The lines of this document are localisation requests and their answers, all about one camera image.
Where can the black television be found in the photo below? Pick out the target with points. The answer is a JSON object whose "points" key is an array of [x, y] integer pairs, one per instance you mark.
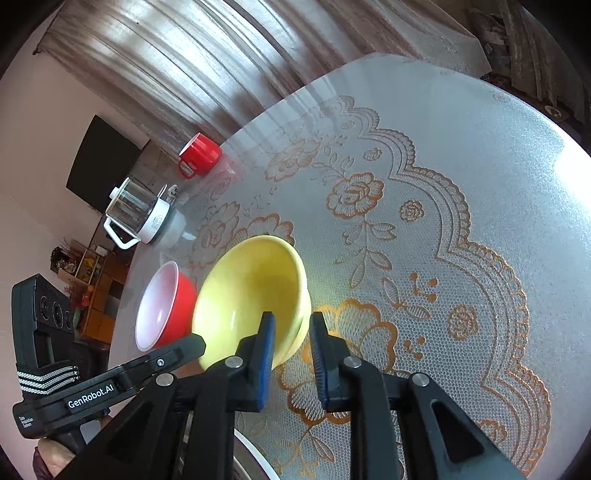
{"points": [[101, 161]]}

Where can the red bowl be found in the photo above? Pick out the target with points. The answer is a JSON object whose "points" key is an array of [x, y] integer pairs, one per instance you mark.
{"points": [[184, 304]]}

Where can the lace floral tablecloth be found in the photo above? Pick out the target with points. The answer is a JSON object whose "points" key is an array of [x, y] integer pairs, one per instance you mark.
{"points": [[438, 230]]}

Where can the glass kettle with white base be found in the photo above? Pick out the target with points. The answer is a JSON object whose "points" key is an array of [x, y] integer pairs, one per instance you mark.
{"points": [[152, 221]]}

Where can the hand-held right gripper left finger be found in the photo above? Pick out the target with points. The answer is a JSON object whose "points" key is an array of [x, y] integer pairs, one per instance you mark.
{"points": [[265, 369]]}

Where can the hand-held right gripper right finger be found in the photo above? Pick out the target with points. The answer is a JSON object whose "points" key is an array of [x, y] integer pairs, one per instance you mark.
{"points": [[319, 369]]}

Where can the yellow bowl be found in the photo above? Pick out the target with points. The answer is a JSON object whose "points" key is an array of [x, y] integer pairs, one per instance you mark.
{"points": [[249, 286]]}

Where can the grey sheer curtain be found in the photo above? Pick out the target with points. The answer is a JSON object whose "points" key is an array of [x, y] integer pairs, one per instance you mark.
{"points": [[207, 55]]}

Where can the wooden cabinet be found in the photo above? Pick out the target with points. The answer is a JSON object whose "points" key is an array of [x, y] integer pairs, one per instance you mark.
{"points": [[101, 295]]}

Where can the person's left forearm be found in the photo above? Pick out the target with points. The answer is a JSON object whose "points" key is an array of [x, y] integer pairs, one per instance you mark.
{"points": [[40, 470]]}

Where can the red mug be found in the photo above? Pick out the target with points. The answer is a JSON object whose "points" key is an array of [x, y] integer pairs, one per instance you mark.
{"points": [[203, 154]]}

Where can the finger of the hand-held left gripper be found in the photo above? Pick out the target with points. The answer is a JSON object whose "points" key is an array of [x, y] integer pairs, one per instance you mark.
{"points": [[171, 357]]}

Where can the person's left hand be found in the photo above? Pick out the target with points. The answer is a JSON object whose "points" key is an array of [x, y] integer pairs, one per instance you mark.
{"points": [[55, 452]]}

